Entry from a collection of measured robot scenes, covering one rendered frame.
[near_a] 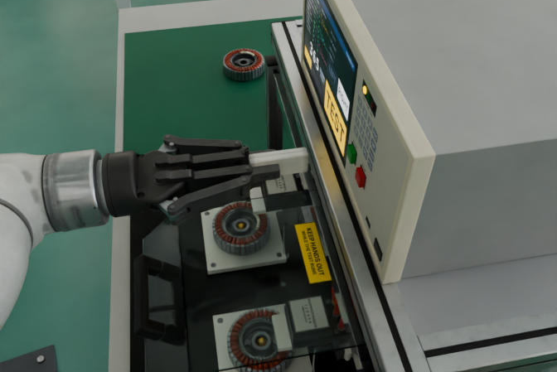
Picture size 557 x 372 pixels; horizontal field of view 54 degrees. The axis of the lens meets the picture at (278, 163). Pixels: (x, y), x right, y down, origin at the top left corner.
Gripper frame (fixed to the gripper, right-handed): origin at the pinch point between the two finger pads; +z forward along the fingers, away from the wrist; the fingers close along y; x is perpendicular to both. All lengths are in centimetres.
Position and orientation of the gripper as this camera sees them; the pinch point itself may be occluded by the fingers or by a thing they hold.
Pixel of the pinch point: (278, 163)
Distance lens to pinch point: 66.6
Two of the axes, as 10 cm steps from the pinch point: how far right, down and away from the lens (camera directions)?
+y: 1.8, 7.1, -6.8
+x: 0.0, -7.0, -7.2
